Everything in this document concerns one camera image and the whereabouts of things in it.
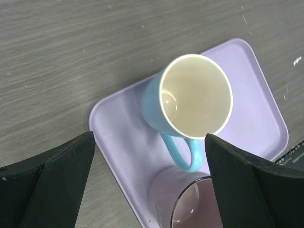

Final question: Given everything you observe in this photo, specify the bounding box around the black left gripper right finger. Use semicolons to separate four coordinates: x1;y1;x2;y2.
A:
205;134;304;228

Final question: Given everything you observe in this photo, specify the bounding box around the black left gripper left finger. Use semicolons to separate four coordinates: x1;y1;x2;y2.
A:
0;132;95;228

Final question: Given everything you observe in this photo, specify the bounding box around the purple glass mug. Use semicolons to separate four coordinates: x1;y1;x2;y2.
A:
148;166;223;228

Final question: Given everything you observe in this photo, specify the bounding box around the light blue mug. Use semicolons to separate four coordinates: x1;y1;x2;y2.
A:
140;54;233;172

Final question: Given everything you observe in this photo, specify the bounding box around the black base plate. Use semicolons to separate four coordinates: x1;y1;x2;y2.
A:
276;141;304;171

